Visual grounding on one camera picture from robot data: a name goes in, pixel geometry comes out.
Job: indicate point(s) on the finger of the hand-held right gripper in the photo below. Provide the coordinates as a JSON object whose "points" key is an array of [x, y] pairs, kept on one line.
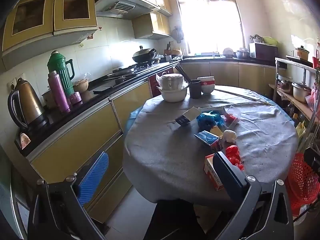
{"points": [[312, 158]]}

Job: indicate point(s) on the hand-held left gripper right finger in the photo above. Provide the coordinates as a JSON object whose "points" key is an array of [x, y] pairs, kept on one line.
{"points": [[231, 173]]}

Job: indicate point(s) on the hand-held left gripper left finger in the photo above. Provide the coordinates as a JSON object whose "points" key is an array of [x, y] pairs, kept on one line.
{"points": [[93, 175]]}

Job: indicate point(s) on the red white carton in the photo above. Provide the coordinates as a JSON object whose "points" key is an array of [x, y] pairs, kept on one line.
{"points": [[212, 172]]}

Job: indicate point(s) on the red plastic basket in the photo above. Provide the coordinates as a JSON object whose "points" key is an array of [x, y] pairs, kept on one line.
{"points": [[300, 187]]}

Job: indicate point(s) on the white paper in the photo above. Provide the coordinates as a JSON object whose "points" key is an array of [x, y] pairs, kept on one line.
{"points": [[230, 136]]}

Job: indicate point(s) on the blue white carton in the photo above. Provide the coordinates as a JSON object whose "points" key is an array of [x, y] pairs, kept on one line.
{"points": [[206, 137]]}

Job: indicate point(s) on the orange peel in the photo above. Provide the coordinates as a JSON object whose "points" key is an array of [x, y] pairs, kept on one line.
{"points": [[216, 130]]}

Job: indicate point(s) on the orange wrapper bundle red mesh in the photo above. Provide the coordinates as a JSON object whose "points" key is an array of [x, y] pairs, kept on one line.
{"points": [[231, 119]]}

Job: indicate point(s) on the blue plastic bag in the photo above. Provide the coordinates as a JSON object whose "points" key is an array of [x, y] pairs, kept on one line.
{"points": [[208, 120]]}

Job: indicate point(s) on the clear plastic wrapper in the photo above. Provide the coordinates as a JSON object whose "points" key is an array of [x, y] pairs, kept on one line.
{"points": [[233, 110]]}

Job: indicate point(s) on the white box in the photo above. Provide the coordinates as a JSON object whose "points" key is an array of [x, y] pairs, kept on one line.
{"points": [[215, 109]]}

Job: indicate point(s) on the small cardboard box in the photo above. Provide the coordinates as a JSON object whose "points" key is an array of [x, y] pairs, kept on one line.
{"points": [[186, 117]]}

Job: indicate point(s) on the yellow plastic bag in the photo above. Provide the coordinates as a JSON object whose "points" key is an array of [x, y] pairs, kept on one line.
{"points": [[300, 131]]}

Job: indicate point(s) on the grey tablecloth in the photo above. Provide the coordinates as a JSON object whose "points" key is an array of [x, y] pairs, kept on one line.
{"points": [[175, 160]]}

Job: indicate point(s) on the pink red plastic bag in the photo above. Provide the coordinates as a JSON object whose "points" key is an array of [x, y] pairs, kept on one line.
{"points": [[313, 98]]}

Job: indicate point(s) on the steel lidded pot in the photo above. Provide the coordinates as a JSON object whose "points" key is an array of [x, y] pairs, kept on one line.
{"points": [[301, 92]]}

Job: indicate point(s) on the black kitchen countertop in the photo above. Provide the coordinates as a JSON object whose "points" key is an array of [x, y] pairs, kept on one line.
{"points": [[75, 110]]}

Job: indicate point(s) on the small floral cup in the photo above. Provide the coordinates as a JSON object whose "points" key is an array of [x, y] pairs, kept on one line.
{"points": [[25, 141]]}

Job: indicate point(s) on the long wooden stick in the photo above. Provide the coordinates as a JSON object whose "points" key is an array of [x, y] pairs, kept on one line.
{"points": [[246, 97]]}

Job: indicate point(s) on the pink cup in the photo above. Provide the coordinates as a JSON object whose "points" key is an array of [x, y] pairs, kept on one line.
{"points": [[76, 98]]}

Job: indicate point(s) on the metal storage rack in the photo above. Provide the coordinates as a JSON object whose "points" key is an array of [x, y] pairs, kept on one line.
{"points": [[277, 80]]}

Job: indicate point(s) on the white bowl red band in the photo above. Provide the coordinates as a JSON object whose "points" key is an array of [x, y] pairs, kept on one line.
{"points": [[207, 88], [206, 78]]}

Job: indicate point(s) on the wooden bowl in plastic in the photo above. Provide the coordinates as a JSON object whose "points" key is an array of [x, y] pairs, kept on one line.
{"points": [[81, 86]]}

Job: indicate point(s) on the pink thermos bottle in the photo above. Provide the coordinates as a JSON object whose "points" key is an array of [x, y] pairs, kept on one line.
{"points": [[58, 92]]}

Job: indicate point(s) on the black chopstick holder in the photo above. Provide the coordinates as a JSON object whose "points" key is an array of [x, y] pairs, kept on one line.
{"points": [[195, 90]]}

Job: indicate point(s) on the red cup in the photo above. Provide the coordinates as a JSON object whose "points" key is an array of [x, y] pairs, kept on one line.
{"points": [[316, 62]]}

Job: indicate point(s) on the white enamel basin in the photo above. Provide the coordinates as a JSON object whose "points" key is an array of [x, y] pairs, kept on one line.
{"points": [[173, 95]]}

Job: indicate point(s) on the gold electric kettle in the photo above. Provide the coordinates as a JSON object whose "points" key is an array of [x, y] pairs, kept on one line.
{"points": [[27, 102]]}

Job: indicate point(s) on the black induction cooker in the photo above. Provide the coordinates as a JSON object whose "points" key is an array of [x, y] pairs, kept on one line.
{"points": [[297, 60]]}

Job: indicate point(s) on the floral lidded pot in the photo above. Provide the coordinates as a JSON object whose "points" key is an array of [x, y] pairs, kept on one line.
{"points": [[302, 53]]}

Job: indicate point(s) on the black gas stove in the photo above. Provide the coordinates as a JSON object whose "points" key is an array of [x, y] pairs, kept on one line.
{"points": [[127, 72]]}

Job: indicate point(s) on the green thermos jug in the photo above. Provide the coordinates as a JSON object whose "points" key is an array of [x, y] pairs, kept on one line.
{"points": [[60, 72]]}

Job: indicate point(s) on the white pot in plastic bag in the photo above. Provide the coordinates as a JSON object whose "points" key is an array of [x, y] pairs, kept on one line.
{"points": [[172, 80]]}

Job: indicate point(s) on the dark microwave oven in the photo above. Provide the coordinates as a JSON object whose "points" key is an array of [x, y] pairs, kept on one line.
{"points": [[263, 51]]}

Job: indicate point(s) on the steel bowls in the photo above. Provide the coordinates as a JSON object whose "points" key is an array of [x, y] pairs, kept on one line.
{"points": [[242, 54]]}

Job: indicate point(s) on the white dishes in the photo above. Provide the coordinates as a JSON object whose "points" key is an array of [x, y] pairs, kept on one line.
{"points": [[228, 52]]}

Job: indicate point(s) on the black wok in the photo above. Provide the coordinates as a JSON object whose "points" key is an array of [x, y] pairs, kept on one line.
{"points": [[143, 56]]}

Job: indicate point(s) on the small potted plant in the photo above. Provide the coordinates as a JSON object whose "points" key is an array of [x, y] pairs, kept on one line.
{"points": [[256, 38]]}

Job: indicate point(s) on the yellow round container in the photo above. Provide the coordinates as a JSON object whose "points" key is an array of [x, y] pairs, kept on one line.
{"points": [[175, 53]]}

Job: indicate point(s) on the hanging kitchen utensil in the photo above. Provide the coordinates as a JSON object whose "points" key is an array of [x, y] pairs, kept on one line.
{"points": [[177, 34]]}

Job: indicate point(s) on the bright window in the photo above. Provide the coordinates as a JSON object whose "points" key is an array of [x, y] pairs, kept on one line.
{"points": [[210, 17]]}

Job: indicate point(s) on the grey range hood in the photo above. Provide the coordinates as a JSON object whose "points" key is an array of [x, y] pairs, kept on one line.
{"points": [[120, 5]]}

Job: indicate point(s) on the white wall socket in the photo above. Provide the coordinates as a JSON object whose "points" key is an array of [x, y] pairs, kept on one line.
{"points": [[11, 83]]}

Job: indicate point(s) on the yellow glass-door wall cabinet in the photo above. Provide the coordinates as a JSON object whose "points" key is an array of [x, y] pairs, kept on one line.
{"points": [[57, 22]]}

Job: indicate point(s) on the small yellow wall cabinet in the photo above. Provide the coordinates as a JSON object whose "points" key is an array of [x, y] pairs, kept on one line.
{"points": [[147, 25]]}

